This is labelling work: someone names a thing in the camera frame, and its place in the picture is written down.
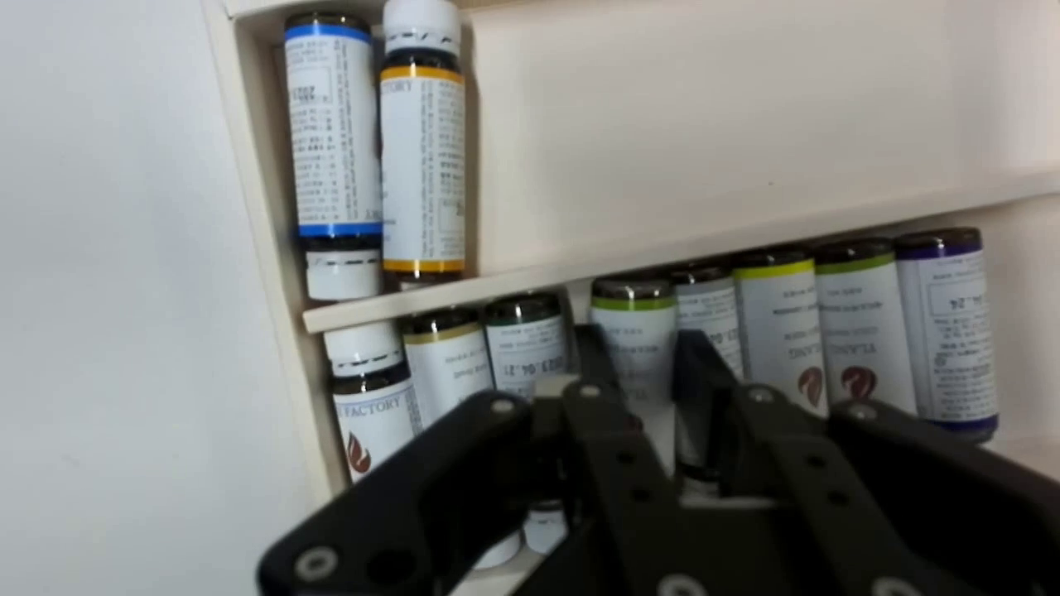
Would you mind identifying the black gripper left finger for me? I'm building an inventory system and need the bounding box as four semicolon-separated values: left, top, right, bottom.
256;323;709;596

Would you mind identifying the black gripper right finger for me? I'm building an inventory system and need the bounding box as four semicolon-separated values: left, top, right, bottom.
674;329;1060;596

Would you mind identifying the red-logo white label bottle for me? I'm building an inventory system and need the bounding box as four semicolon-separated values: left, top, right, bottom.
320;319;423;488

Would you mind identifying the dark-top white label bottle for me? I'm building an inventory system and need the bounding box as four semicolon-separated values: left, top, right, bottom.
482;292;572;403
399;310;496;430
666;261;748;380

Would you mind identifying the purple-banded white label bottle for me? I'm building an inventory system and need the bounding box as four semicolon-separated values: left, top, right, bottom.
891;225;1005;445

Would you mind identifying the green-banded red-logo bottle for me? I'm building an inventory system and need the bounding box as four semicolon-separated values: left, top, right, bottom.
732;249;835;420
811;239;922;420

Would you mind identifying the green-banded white label bottle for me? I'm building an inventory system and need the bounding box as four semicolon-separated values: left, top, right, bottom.
586;274;679;412

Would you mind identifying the yellow-banded white label bottle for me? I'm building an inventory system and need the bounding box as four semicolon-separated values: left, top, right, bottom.
377;0;471;281

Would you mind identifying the blue-banded white label bottle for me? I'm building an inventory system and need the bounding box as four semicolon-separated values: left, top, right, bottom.
281;10;389;304

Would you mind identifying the shallow wooden box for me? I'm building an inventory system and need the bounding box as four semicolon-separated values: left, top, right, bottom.
200;0;1060;507

